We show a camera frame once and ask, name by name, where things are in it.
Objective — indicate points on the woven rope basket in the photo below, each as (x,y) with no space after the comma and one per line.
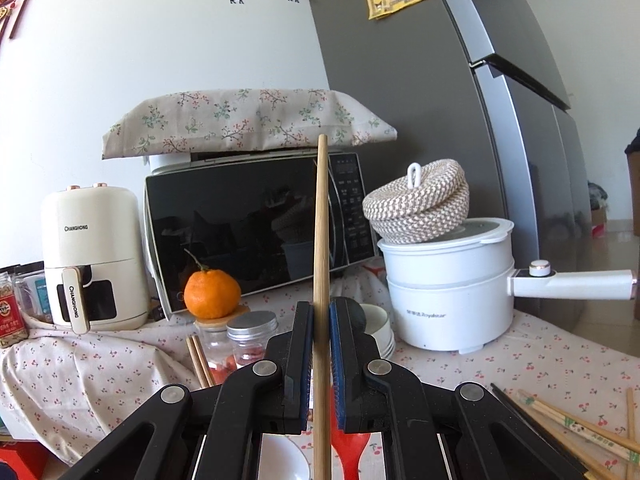
(428,202)

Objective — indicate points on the cream air fryer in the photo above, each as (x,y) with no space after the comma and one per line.
(95,273)

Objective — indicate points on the floral cloth cover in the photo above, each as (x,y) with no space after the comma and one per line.
(243,120)

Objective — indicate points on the red plastic spoon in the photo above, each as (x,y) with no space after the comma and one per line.
(349,447)

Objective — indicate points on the diagonal wooden chopstick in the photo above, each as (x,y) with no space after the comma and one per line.
(631,428)

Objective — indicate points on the black microwave oven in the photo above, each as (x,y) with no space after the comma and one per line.
(252,217)

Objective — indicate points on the stacked white bowls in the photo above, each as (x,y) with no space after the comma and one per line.
(378,326)

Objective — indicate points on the dark green squash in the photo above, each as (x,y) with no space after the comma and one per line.
(357,316)

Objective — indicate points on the orange tangerine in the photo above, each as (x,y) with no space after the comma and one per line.
(210,293)

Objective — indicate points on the long wooden chopstick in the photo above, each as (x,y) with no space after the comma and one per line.
(321,367)

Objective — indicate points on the white electric cooking pot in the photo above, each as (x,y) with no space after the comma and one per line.
(456,292)

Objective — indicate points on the cherry print tablecloth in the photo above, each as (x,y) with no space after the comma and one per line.
(68,391)

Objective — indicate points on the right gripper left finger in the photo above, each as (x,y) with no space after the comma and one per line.
(270,396)

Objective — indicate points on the glass jar cork lid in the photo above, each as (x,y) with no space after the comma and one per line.
(217,346)

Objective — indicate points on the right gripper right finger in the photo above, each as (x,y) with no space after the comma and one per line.
(376,395)

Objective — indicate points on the grey refrigerator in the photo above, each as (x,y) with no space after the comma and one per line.
(475,81)

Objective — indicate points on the paper chopstick pair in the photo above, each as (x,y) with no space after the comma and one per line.
(618,445)

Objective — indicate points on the red labelled tin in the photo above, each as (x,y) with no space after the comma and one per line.
(12,326)

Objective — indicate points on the spice jar red granules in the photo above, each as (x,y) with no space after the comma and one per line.
(249,334)

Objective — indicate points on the white plastic spoon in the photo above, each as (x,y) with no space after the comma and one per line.
(281,459)

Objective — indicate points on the plain wooden chopstick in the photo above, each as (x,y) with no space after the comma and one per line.
(202,360)

